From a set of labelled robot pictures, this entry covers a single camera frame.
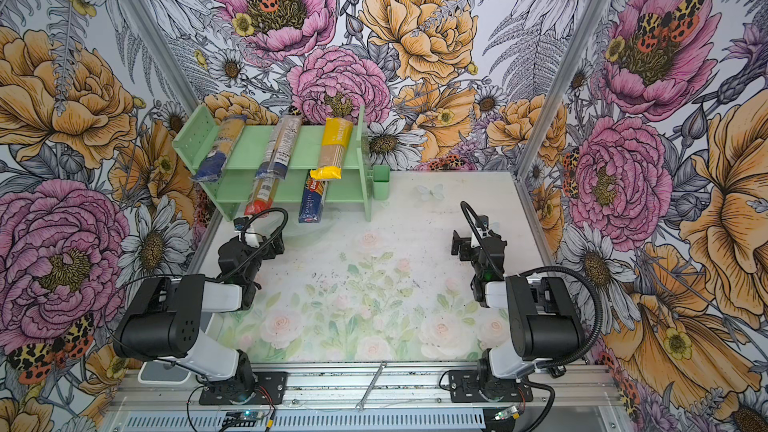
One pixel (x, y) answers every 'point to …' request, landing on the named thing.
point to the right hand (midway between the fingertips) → (470, 237)
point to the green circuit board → (242, 418)
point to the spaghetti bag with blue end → (215, 162)
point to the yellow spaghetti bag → (336, 134)
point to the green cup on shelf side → (381, 178)
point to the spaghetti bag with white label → (276, 158)
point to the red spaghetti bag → (256, 206)
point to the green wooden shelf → (196, 138)
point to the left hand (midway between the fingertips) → (268, 236)
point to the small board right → (506, 413)
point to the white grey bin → (154, 372)
